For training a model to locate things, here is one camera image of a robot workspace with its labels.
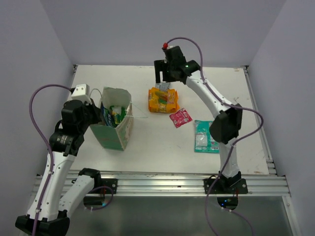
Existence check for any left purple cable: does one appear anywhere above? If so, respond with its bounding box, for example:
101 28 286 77
29 84 73 236

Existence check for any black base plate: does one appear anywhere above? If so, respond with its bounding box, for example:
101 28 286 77
203 175 249 194
89 178 118 196

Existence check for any green snack packet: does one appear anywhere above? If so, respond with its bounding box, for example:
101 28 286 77
110 106 126 125

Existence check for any orange yellow snack packet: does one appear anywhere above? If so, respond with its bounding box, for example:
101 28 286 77
148 88 180 114

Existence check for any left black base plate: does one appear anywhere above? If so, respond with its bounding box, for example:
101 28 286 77
89 178 118 196

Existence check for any aluminium mounting rail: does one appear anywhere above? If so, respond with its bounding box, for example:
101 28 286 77
100 171 290 197

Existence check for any green paper bag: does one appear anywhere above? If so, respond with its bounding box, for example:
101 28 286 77
90 87 148 151

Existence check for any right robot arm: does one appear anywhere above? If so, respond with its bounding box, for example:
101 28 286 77
154 43 243 193

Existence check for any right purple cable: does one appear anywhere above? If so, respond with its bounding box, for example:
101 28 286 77
166 37 264 236

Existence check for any teal candy packet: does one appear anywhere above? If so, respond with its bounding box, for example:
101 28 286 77
194 120 220 154

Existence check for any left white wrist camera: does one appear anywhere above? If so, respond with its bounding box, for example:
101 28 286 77
71 84 91 103

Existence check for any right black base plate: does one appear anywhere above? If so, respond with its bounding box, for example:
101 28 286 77
203 175 249 194

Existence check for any pink snack packet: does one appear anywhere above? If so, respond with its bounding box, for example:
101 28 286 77
169 108 192 128

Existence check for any dark blue chips packet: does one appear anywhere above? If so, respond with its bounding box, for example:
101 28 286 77
100 103 117 128

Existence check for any grey snack packet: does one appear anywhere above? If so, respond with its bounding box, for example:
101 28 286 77
155 82 170 91

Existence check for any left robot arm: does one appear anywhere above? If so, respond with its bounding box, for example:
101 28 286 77
15 100 102 236

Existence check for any purple cable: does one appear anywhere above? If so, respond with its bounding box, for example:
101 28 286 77
166 37 264 236
29 84 73 236

